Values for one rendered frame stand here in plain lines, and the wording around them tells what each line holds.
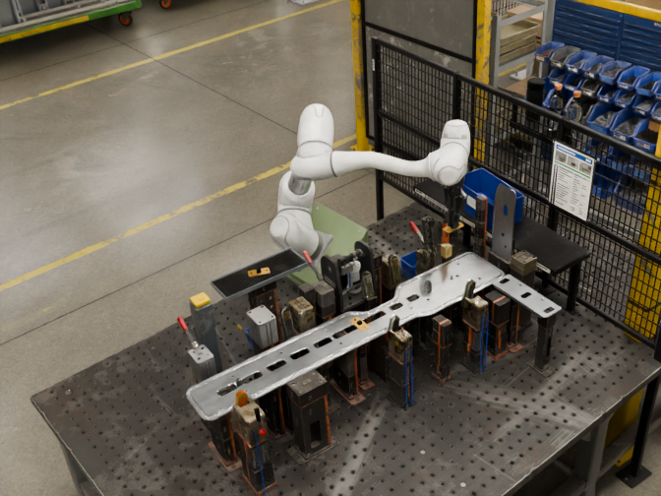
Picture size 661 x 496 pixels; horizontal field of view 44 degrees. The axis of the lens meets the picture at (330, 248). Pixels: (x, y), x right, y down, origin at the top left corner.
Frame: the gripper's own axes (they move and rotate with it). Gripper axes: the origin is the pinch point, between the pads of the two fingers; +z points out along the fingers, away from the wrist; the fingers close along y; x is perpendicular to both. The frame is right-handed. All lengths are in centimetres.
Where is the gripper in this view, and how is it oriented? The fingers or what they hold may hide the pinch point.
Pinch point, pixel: (453, 218)
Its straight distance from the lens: 324.4
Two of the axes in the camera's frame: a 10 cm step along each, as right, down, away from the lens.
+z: 0.6, 8.2, 5.7
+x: 8.2, -3.6, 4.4
